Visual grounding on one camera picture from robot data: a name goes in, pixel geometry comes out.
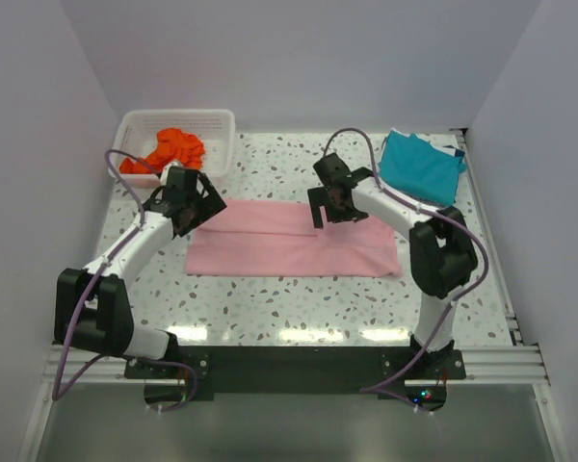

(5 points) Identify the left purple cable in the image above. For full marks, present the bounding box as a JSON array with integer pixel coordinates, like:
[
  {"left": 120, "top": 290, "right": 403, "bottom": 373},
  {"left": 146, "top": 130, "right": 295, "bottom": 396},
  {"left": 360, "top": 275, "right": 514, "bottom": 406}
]
[{"left": 51, "top": 148, "right": 199, "bottom": 413}]

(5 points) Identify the folded teal t shirt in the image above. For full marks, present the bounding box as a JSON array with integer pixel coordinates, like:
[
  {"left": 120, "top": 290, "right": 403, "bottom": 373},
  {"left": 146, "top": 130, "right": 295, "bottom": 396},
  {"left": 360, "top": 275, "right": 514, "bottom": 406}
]
[{"left": 376, "top": 130, "right": 467, "bottom": 207}]

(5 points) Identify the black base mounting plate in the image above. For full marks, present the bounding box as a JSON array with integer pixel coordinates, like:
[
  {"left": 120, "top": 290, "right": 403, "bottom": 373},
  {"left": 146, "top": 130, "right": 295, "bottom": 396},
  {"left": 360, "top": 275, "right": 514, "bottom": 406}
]
[{"left": 124, "top": 344, "right": 468, "bottom": 403}]

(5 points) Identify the white plastic basket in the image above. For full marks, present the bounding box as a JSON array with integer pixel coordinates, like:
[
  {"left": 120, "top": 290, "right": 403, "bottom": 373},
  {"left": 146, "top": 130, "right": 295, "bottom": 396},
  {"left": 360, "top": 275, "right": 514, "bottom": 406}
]
[{"left": 108, "top": 109, "right": 235, "bottom": 188}]

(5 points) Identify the aluminium frame rail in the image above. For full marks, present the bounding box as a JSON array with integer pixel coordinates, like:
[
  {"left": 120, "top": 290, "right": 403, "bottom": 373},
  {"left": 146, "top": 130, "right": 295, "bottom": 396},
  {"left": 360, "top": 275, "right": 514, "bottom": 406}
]
[{"left": 40, "top": 125, "right": 560, "bottom": 462}]

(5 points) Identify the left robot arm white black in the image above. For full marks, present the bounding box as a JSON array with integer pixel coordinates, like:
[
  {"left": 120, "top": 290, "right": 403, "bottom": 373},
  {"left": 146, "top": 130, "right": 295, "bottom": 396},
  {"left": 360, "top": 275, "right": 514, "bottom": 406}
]
[{"left": 54, "top": 167, "right": 226, "bottom": 377}]

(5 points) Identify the orange t shirt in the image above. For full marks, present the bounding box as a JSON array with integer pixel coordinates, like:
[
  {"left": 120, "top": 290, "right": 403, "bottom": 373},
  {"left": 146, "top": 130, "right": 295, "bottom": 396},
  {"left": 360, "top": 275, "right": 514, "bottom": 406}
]
[{"left": 119, "top": 128, "right": 205, "bottom": 174}]

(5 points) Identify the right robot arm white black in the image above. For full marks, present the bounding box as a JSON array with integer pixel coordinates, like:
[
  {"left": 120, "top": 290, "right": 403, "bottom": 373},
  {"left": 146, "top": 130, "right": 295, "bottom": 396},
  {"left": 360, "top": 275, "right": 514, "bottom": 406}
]
[{"left": 307, "top": 153, "right": 478, "bottom": 378}]

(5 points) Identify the pink t shirt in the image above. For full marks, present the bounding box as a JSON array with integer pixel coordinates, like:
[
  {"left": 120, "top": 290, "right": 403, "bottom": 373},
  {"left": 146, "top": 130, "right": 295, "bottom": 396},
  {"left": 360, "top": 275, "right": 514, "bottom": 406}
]
[{"left": 184, "top": 199, "right": 402, "bottom": 277}]

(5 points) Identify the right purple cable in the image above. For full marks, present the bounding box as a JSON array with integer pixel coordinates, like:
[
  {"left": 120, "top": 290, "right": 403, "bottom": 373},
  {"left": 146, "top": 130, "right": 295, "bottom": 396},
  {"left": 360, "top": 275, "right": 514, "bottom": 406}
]
[{"left": 323, "top": 127, "right": 490, "bottom": 400}]

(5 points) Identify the purple cable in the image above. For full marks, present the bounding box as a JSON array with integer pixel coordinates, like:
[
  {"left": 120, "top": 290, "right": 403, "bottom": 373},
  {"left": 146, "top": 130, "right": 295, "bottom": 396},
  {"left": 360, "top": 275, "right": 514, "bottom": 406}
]
[
  {"left": 323, "top": 127, "right": 490, "bottom": 400},
  {"left": 51, "top": 148, "right": 199, "bottom": 413}
]

